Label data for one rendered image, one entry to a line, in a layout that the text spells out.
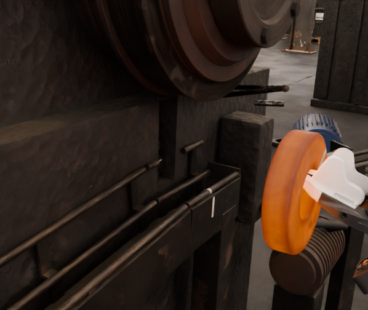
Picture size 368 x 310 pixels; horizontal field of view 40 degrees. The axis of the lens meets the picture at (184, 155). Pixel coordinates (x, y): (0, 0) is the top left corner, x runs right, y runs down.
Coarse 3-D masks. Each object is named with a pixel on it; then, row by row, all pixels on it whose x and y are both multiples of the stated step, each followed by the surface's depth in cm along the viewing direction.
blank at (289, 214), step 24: (288, 144) 58; (312, 144) 59; (288, 168) 56; (312, 168) 61; (264, 192) 57; (288, 192) 55; (264, 216) 57; (288, 216) 56; (312, 216) 65; (288, 240) 58
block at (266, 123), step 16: (240, 112) 111; (224, 128) 108; (240, 128) 106; (256, 128) 104; (272, 128) 109; (224, 144) 109; (240, 144) 107; (256, 144) 105; (224, 160) 110; (240, 160) 108; (256, 160) 106; (256, 176) 107; (240, 192) 110; (256, 192) 109; (240, 208) 111; (256, 208) 110
